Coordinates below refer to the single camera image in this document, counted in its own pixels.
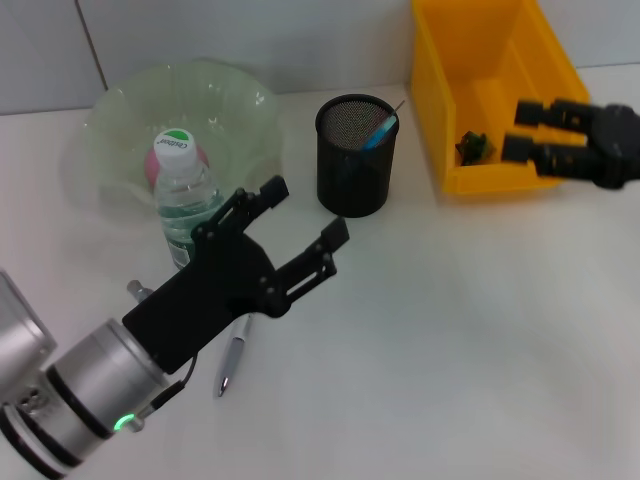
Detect blue plastic scissors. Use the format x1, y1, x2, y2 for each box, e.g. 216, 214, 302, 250
339, 113, 400, 181

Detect green plastic scrap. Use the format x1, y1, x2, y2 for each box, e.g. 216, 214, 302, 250
453, 130, 497, 166

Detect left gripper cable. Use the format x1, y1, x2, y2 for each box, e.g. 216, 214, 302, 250
149, 353, 200, 411

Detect clear green-label water bottle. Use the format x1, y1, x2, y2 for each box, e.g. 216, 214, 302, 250
152, 128, 229, 272

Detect black mesh pen holder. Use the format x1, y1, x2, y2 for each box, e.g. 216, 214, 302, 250
314, 93, 401, 219

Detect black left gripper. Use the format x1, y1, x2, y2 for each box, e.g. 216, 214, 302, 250
122, 174, 350, 376

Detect yellow plastic bin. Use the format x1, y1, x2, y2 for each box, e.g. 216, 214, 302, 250
410, 0, 591, 197

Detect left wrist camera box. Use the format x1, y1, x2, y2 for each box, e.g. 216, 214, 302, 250
0, 269, 59, 396

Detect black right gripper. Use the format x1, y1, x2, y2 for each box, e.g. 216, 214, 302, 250
502, 98, 640, 190

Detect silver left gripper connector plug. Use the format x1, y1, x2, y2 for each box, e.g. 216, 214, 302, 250
126, 279, 154, 305

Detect silver ballpoint pen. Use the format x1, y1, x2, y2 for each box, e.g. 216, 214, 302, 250
216, 313, 254, 399

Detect pink peach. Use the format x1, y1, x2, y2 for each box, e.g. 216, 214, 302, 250
143, 144, 211, 189

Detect translucent green fruit plate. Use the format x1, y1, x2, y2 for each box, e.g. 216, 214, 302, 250
82, 57, 285, 201

